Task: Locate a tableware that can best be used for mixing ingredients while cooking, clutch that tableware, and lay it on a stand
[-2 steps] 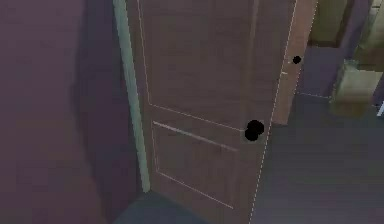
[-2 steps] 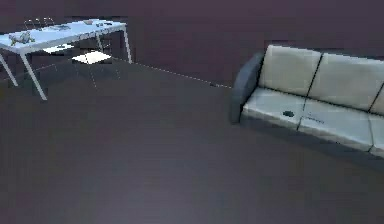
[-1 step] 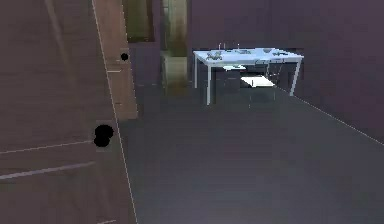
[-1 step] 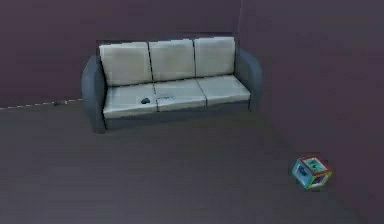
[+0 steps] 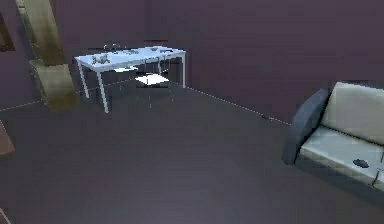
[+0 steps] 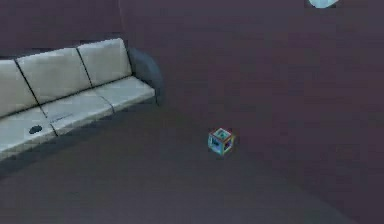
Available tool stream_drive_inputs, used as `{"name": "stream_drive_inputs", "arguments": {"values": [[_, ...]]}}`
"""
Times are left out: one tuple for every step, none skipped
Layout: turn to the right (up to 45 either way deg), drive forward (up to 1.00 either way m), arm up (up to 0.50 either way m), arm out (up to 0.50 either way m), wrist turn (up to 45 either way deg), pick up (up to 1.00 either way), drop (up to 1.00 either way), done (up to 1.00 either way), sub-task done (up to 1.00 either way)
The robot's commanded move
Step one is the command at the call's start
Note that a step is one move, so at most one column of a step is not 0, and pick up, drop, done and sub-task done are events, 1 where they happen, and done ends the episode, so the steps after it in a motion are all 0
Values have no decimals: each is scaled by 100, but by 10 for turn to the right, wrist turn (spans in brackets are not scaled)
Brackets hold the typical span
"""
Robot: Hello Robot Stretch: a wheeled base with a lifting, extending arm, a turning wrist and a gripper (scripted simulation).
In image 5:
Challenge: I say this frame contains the small black object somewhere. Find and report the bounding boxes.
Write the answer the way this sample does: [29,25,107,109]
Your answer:
[352,158,370,169]

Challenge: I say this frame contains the white table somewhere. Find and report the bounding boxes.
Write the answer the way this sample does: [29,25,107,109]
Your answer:
[73,45,188,114]

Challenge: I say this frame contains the dark wire frame item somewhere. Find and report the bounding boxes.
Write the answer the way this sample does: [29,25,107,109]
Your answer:
[103,43,123,54]

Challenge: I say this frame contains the white seat chair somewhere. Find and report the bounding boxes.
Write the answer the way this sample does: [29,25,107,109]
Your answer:
[133,55,176,110]

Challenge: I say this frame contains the brown furniture corner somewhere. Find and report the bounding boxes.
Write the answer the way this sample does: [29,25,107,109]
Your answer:
[0,120,16,157]

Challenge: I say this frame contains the grey sofa with pale cushions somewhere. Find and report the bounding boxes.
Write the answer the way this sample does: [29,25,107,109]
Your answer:
[281,80,384,205]

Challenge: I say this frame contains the green leafy item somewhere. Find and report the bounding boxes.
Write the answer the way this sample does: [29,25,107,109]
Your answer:
[91,54,112,66]

